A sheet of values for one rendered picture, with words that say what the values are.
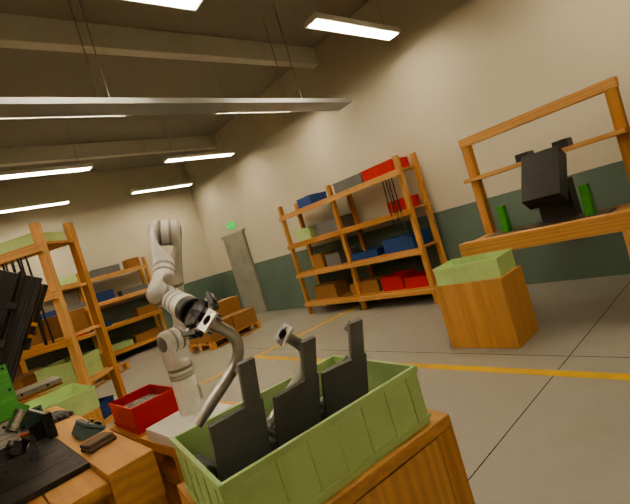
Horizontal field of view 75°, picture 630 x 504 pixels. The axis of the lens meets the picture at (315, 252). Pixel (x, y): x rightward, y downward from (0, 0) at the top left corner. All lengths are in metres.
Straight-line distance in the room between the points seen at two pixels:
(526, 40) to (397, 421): 5.24
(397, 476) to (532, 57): 5.26
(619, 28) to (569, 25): 0.48
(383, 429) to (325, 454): 0.19
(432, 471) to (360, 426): 0.28
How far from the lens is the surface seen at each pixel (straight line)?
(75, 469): 1.70
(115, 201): 11.76
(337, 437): 1.12
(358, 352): 1.22
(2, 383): 2.07
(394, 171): 6.06
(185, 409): 1.73
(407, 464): 1.26
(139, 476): 1.55
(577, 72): 5.74
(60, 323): 4.62
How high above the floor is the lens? 1.39
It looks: 2 degrees down
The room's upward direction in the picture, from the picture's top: 17 degrees counter-clockwise
